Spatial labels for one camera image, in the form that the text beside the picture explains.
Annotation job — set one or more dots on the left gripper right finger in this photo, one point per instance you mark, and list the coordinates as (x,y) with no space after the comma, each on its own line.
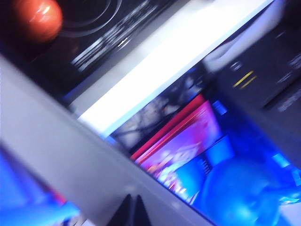
(142,214)

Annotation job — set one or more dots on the shiny blue round object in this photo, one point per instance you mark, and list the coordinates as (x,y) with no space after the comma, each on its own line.
(240,190)

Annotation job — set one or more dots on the black box printed symbols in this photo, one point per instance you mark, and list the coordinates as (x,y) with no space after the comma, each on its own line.
(265,77)

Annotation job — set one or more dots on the magenta box gold pattern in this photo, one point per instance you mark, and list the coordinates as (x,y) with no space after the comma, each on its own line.
(183,141)

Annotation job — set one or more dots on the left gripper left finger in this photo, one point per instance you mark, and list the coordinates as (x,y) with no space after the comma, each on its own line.
(123,214)

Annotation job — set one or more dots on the orange fruit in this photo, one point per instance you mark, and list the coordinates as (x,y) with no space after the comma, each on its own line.
(37,20)

